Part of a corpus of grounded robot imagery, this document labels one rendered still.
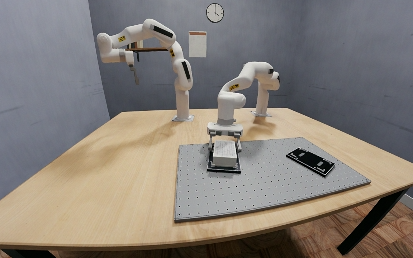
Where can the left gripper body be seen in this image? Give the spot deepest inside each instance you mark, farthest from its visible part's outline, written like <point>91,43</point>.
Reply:
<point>237,128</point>

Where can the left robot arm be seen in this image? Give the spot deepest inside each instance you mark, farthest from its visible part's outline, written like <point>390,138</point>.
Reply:
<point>228,101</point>

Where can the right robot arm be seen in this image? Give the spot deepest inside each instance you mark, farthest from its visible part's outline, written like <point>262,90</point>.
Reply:
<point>150,28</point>

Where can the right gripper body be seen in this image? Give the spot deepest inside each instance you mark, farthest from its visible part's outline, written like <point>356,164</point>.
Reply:
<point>129,57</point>

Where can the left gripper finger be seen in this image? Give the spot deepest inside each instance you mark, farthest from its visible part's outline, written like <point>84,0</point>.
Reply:
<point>235,135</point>
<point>213,134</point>

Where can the black rectangular plate nest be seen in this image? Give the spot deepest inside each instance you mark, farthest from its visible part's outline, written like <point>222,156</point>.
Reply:
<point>311,161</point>
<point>210,167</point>

